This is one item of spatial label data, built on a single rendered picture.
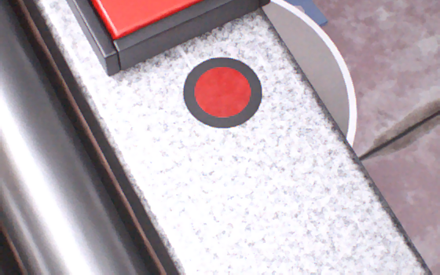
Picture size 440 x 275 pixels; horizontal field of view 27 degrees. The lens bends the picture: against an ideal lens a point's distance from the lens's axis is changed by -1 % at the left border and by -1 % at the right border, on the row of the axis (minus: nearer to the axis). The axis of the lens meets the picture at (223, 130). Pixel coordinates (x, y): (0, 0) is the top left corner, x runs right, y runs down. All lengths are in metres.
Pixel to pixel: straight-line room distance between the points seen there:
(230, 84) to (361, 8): 1.12
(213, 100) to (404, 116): 1.05
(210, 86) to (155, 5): 0.04
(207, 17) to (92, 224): 0.09
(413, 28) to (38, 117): 1.16
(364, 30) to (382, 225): 1.12
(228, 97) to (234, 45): 0.02
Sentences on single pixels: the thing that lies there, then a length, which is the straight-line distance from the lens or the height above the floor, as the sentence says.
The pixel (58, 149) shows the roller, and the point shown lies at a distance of 0.37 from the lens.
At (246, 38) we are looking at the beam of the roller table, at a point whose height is 0.91.
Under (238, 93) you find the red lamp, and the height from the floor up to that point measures 0.92.
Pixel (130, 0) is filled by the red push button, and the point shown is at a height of 0.93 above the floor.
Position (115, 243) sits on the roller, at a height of 0.92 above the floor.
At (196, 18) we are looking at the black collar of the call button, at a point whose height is 0.93.
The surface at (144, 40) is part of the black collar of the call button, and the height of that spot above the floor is 0.93.
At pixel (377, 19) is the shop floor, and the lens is 1.49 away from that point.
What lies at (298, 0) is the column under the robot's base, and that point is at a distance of 1.47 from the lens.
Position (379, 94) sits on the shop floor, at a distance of 1.42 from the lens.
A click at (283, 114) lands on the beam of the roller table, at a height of 0.91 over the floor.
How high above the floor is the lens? 1.25
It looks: 66 degrees down
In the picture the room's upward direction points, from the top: 4 degrees clockwise
